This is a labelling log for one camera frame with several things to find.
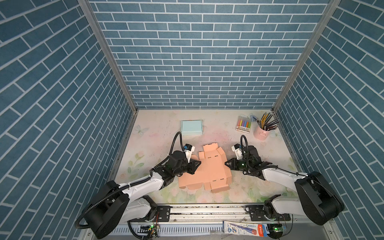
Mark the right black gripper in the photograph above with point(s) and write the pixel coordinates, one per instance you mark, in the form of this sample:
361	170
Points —
233	163

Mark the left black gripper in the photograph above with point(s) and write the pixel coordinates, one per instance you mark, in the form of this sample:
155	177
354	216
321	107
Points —
192	164

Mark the pink paper box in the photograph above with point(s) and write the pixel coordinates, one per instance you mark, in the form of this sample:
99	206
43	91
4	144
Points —
212	174

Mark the light blue paper box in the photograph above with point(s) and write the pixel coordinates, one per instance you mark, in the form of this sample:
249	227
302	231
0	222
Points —
192	128

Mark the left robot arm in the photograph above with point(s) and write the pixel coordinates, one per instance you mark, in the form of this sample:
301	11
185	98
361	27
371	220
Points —
115	203

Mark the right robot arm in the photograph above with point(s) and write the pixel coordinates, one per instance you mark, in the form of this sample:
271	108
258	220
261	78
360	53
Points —
316	198

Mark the box of coloured markers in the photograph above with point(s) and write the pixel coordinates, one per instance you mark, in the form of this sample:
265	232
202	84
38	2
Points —
244	125

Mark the pink pencil cup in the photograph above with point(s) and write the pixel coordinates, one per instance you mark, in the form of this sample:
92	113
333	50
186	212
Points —
260	134

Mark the coloured pencils bundle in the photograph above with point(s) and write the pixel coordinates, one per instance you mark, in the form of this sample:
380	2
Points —
267	123

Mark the white blue red package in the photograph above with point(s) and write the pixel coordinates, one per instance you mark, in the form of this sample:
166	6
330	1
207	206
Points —
245	229

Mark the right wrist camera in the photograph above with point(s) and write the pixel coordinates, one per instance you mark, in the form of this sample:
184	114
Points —
237	149

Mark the aluminium front rail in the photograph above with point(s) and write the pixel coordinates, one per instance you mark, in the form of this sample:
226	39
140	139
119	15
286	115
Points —
199	219

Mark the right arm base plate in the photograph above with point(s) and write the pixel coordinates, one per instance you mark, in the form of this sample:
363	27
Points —
261	212

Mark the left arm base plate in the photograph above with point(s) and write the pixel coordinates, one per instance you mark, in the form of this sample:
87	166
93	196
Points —
160	214

